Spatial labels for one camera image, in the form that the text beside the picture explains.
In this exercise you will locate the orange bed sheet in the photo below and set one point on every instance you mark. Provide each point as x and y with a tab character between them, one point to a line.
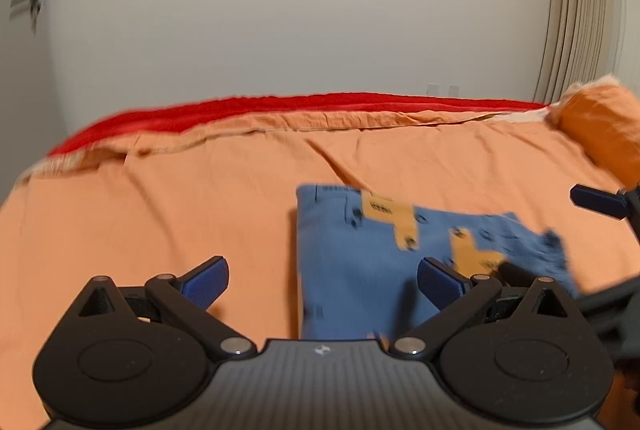
175	200

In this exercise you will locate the red blanket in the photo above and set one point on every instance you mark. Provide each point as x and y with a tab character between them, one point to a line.
200	112

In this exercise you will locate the beige pleated curtain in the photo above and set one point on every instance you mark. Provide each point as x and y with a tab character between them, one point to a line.
580	5

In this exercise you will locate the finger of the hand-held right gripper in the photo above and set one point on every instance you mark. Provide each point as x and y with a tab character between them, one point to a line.
597	200

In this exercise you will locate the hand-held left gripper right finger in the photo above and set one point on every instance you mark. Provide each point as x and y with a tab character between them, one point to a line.
442	285

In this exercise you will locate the white wall outlet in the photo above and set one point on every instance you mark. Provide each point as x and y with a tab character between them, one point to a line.
453	90
433	89

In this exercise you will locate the blue pants with yellow print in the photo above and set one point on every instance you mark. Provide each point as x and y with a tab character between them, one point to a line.
350	260

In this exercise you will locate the wall-mounted fixture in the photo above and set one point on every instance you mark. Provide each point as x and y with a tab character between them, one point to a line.
31	5

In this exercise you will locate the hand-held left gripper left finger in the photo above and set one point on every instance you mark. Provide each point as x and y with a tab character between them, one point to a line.
205	282

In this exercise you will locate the orange pillow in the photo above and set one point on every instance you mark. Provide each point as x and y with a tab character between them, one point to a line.
605	125

